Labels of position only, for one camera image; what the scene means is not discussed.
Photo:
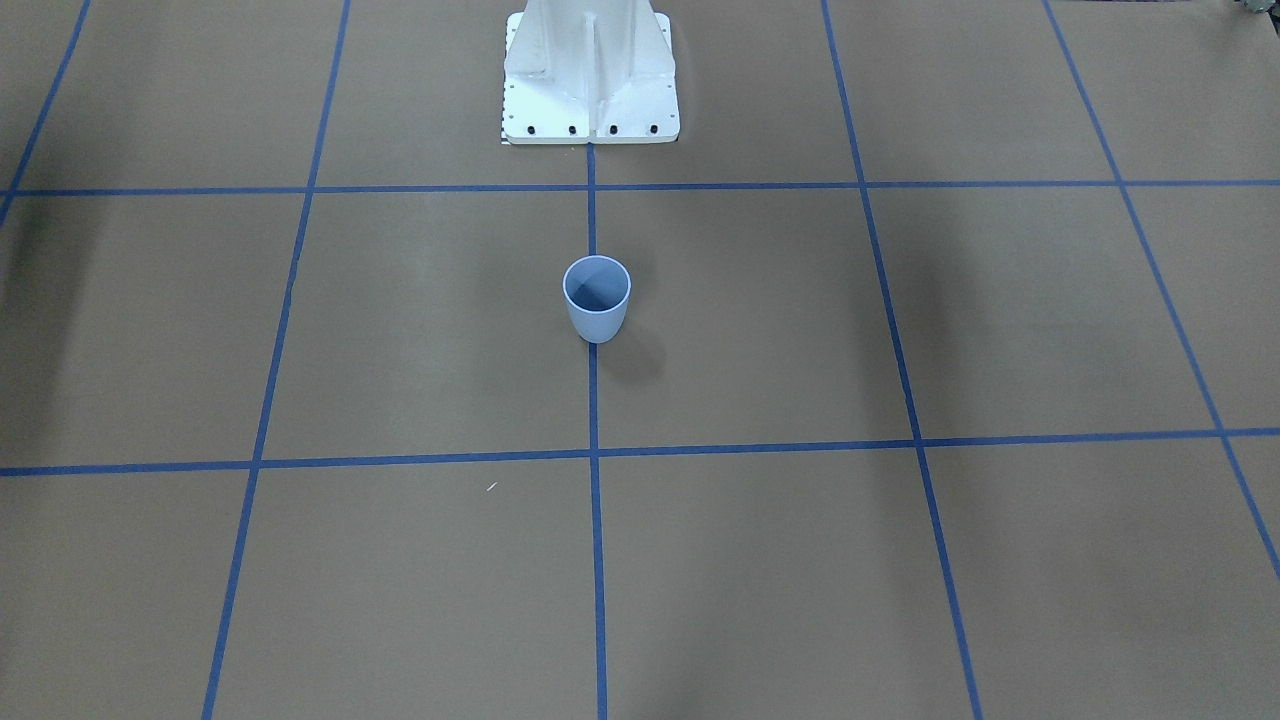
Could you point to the white pedestal column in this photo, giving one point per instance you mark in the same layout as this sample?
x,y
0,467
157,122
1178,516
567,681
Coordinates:
x,y
579,72

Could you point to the blue cup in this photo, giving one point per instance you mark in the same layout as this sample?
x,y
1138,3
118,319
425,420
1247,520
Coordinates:
x,y
596,291

